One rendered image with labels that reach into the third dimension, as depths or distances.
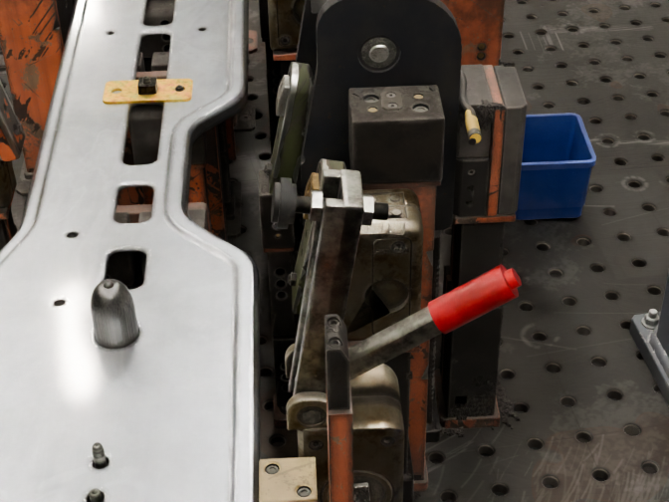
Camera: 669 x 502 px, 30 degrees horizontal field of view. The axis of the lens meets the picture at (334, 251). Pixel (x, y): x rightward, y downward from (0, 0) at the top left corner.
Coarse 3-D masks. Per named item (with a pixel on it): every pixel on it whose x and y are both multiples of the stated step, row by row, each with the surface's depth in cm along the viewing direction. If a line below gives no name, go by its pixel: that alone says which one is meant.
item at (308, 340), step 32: (288, 192) 69; (320, 192) 70; (352, 192) 69; (288, 224) 69; (320, 224) 72; (352, 224) 69; (320, 256) 70; (352, 256) 70; (320, 288) 72; (320, 320) 73; (320, 352) 75; (320, 384) 76
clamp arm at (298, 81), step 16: (304, 64) 102; (288, 80) 103; (304, 80) 101; (288, 96) 102; (304, 96) 102; (288, 112) 102; (304, 112) 102; (288, 128) 103; (304, 128) 103; (288, 144) 104; (272, 160) 108; (288, 160) 105; (272, 176) 107; (288, 176) 106; (272, 192) 107
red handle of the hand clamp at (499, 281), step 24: (456, 288) 75; (480, 288) 74; (504, 288) 73; (432, 312) 75; (456, 312) 74; (480, 312) 74; (384, 336) 77; (408, 336) 76; (432, 336) 76; (360, 360) 77; (384, 360) 77
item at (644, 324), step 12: (660, 312) 135; (636, 324) 134; (648, 324) 133; (660, 324) 130; (636, 336) 134; (648, 336) 132; (660, 336) 130; (648, 348) 131; (660, 348) 130; (648, 360) 131; (660, 360) 129; (660, 372) 128; (660, 384) 128
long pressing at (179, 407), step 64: (128, 0) 134; (192, 0) 133; (64, 64) 124; (128, 64) 123; (192, 64) 123; (64, 128) 114; (192, 128) 114; (64, 192) 106; (0, 256) 100; (64, 256) 100; (192, 256) 99; (0, 320) 94; (64, 320) 94; (192, 320) 93; (256, 320) 93; (0, 384) 88; (64, 384) 88; (128, 384) 88; (192, 384) 88; (256, 384) 88; (0, 448) 84; (64, 448) 83; (128, 448) 83; (192, 448) 83; (256, 448) 83
